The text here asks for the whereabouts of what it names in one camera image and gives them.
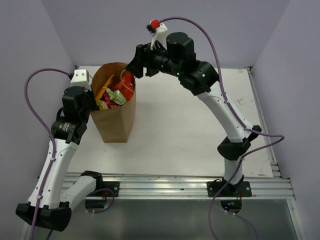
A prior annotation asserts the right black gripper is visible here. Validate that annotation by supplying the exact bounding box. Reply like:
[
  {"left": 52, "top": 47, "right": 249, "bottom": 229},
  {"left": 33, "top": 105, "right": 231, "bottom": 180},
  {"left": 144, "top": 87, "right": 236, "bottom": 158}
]
[{"left": 125, "top": 39, "right": 182, "bottom": 79}]

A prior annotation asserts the cassava chips bag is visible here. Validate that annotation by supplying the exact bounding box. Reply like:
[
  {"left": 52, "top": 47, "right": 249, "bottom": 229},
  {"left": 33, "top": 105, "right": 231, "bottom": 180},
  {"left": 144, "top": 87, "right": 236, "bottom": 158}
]
[{"left": 111, "top": 70, "right": 135, "bottom": 101}]

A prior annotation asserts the orange Kettle chips bag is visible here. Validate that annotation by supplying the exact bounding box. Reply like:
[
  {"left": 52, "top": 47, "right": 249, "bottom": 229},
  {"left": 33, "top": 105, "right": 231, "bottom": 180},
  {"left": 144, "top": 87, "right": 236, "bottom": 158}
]
[{"left": 95, "top": 74, "right": 115, "bottom": 101}]

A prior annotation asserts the colourful fruit candy packet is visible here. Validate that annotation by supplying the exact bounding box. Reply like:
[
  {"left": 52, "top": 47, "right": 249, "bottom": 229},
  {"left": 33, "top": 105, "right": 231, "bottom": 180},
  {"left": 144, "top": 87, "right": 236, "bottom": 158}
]
[{"left": 96, "top": 100, "right": 110, "bottom": 111}]

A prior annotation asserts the small green candy packet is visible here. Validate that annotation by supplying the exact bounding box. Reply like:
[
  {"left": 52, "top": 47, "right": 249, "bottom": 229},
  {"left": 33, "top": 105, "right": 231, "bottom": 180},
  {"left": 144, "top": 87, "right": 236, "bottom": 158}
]
[{"left": 106, "top": 88, "right": 127, "bottom": 106}]

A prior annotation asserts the brown paper bag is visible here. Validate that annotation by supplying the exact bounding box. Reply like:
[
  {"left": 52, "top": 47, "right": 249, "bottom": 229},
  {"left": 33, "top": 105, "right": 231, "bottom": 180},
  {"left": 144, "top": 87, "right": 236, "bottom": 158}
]
[{"left": 90, "top": 62, "right": 136, "bottom": 143}]

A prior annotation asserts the pink silver chips bag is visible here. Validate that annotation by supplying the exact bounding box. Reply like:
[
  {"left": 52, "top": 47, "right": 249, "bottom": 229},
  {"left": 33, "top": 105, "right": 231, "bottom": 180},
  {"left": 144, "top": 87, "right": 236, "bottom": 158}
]
[{"left": 103, "top": 88, "right": 116, "bottom": 106}]

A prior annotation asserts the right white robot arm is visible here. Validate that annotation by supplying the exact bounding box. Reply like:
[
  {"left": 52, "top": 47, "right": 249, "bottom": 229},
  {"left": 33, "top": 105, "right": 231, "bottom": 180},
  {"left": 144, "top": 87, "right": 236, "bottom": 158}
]
[{"left": 125, "top": 32, "right": 262, "bottom": 197}]

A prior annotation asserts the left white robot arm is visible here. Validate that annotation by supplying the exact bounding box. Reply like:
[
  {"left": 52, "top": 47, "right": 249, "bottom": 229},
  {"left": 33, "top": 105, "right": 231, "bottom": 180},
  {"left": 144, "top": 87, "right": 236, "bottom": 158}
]
[{"left": 15, "top": 86, "right": 104, "bottom": 232}]

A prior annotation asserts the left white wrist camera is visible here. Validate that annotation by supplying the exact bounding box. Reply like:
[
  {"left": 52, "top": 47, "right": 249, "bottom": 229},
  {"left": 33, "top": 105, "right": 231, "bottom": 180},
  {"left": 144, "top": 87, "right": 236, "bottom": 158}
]
[{"left": 70, "top": 69, "right": 92, "bottom": 91}]

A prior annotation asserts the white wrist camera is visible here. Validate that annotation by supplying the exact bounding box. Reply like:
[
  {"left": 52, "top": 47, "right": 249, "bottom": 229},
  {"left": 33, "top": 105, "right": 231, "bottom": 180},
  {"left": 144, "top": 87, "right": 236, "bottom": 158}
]
[
  {"left": 70, "top": 69, "right": 92, "bottom": 91},
  {"left": 146, "top": 19, "right": 168, "bottom": 50}
]

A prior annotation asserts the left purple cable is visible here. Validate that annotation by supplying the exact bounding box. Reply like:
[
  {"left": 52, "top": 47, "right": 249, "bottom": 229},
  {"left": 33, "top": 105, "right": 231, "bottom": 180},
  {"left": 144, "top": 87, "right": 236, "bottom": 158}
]
[{"left": 24, "top": 68, "right": 74, "bottom": 240}]

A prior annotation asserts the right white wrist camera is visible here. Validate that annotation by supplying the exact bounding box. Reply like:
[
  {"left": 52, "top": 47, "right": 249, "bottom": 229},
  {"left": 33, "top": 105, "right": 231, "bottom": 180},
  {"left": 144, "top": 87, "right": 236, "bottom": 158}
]
[{"left": 146, "top": 19, "right": 168, "bottom": 50}]

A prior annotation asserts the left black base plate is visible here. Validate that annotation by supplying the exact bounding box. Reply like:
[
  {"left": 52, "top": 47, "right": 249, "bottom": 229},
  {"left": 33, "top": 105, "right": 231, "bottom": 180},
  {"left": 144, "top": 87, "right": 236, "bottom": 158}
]
[{"left": 73, "top": 180, "right": 120, "bottom": 198}]

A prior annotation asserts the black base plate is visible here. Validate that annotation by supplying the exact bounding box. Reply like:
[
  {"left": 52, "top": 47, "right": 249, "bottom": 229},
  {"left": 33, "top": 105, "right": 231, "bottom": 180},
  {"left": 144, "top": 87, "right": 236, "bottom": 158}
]
[
  {"left": 73, "top": 180, "right": 120, "bottom": 198},
  {"left": 206, "top": 179, "right": 253, "bottom": 198}
]

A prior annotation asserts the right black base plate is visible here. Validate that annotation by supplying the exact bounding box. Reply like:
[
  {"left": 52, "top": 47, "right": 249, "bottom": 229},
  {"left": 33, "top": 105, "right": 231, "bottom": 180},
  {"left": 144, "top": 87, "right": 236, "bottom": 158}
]
[{"left": 206, "top": 179, "right": 253, "bottom": 198}]

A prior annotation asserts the aluminium extrusion rail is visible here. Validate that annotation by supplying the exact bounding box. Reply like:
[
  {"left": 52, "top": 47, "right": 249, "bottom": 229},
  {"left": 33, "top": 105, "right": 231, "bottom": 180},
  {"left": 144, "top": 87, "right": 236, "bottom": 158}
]
[{"left": 102, "top": 173, "right": 295, "bottom": 200}]

